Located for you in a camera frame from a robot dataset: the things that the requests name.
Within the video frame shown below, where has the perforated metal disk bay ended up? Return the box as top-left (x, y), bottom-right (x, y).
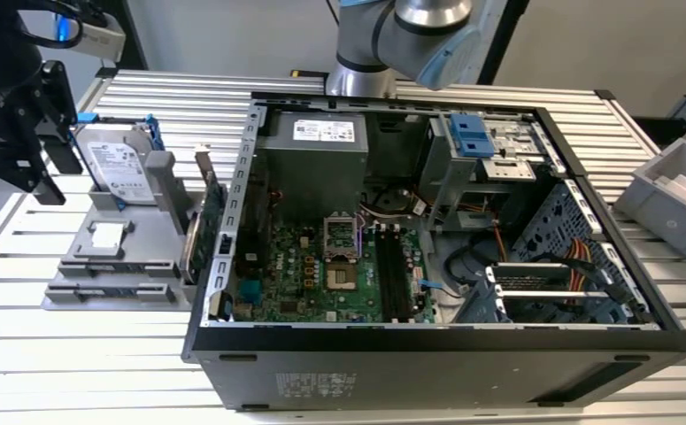
top-left (455, 181), bottom-right (645, 327)

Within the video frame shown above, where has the metal socket cover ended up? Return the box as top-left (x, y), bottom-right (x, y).
top-left (324, 211), bottom-right (361, 262)

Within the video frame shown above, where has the silver drive cage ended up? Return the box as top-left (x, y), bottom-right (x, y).
top-left (419, 112), bottom-right (551, 231)

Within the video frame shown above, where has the grey power supply unit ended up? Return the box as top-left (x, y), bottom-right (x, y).
top-left (258, 110), bottom-right (372, 227)

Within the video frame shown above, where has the grey parts rack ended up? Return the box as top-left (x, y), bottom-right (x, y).
top-left (41, 150), bottom-right (206, 312)

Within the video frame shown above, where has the CPU socket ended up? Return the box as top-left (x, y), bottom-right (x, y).
top-left (325, 263), bottom-right (361, 291)

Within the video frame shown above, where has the black case fan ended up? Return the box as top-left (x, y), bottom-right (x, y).
top-left (240, 170), bottom-right (277, 267)

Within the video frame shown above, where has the grey plastic bin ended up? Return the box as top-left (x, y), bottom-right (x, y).
top-left (613, 137), bottom-right (686, 262)

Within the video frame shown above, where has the thin orange wire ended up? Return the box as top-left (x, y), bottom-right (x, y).
top-left (492, 220), bottom-right (509, 263)

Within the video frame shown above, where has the orange yellow red wire bundle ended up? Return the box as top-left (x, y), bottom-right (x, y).
top-left (561, 237), bottom-right (593, 306)

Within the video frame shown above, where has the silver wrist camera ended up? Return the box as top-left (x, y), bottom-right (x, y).
top-left (79, 16), bottom-right (129, 62)

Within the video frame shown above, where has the yellow grey power wire bundle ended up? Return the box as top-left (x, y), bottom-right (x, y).
top-left (357, 188), bottom-right (439, 221)

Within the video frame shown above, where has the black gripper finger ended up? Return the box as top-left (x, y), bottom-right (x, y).
top-left (38, 59), bottom-right (86, 174)
top-left (0, 79), bottom-right (67, 207)

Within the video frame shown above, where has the white block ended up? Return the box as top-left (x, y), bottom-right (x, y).
top-left (655, 174), bottom-right (686, 200)

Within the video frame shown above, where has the blue plastic drive latch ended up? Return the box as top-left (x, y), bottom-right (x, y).
top-left (448, 113), bottom-right (495, 158)

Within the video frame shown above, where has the green graphics card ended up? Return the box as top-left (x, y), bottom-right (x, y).
top-left (178, 141), bottom-right (232, 284)

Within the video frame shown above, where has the black camera cable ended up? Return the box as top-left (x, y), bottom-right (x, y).
top-left (15, 0), bottom-right (86, 50)

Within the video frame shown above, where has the silver CPU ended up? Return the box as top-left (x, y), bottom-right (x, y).
top-left (91, 223), bottom-right (125, 248)

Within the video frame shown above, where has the black frame post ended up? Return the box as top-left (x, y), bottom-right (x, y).
top-left (476, 0), bottom-right (531, 86)
top-left (111, 0), bottom-right (150, 72)

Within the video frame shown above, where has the black PC case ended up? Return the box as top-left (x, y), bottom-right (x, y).
top-left (181, 90), bottom-right (686, 413)

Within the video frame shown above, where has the black looped cable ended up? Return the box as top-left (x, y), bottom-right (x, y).
top-left (444, 243), bottom-right (496, 293)

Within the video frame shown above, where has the round grey metal disc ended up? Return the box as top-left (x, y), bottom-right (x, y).
top-left (377, 188), bottom-right (420, 213)

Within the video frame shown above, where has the hard disk in blue carrier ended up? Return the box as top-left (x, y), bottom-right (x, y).
top-left (74, 112), bottom-right (165, 209)

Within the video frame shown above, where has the black RAM slot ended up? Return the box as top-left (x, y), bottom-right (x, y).
top-left (384, 224), bottom-right (401, 323)
top-left (376, 224), bottom-right (394, 323)
top-left (396, 224), bottom-right (416, 323)
top-left (389, 224), bottom-right (408, 323)

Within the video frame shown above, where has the green motherboard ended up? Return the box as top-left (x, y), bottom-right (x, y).
top-left (233, 219), bottom-right (439, 324)

